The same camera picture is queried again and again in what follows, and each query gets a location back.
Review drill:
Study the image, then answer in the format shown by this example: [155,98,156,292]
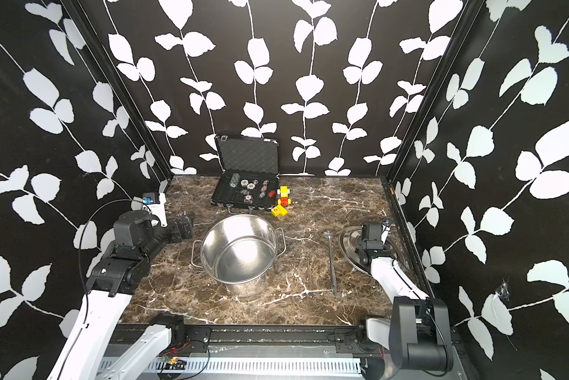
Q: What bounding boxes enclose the stainless steel pot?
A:
[191,214,287,299]

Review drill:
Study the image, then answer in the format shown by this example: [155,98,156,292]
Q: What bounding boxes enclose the long metal spoon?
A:
[322,231,339,298]

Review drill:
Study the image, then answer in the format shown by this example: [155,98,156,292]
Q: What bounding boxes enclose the steel pot lid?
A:
[338,226,408,276]

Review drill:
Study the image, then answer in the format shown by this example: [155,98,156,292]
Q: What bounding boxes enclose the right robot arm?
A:
[354,222,454,377]

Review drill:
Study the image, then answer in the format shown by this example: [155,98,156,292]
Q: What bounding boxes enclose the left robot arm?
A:
[49,210,193,379]

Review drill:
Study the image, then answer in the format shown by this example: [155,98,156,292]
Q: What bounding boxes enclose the black poker chip case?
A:
[211,135,280,211]

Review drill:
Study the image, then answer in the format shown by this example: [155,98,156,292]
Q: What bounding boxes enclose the yellow number six block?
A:
[271,205,289,218]

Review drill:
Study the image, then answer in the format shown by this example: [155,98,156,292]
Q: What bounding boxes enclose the yellow red toy car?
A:
[278,186,291,207]

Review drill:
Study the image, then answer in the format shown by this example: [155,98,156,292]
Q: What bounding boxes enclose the white perforated strip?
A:
[142,357,361,377]

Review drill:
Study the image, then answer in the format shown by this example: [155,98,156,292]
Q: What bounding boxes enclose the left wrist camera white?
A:
[141,193,167,227]

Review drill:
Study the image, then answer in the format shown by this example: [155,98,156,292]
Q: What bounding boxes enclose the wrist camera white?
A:
[141,193,167,227]
[380,218,391,245]

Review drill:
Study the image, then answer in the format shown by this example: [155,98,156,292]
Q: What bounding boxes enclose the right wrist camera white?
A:
[380,218,391,245]

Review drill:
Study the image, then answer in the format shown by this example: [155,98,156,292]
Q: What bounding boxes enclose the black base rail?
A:
[108,325,376,355]

